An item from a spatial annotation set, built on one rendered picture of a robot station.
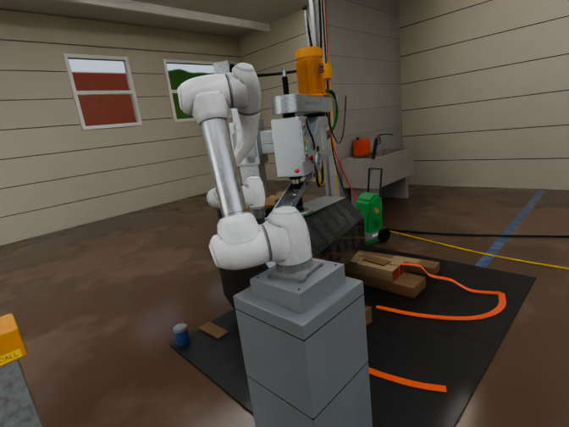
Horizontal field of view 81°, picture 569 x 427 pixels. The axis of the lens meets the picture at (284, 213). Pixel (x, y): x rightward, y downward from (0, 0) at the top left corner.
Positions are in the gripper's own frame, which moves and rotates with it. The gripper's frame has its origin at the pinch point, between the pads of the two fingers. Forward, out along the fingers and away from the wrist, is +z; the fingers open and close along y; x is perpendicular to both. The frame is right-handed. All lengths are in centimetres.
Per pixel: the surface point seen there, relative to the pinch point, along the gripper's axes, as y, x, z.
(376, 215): 222, -97, 34
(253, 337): -46, -2, 21
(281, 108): 69, -11, -81
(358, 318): -38, -46, 18
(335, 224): 88, -44, 9
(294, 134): 72, -18, -63
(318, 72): 135, -38, -113
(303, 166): 72, -23, -40
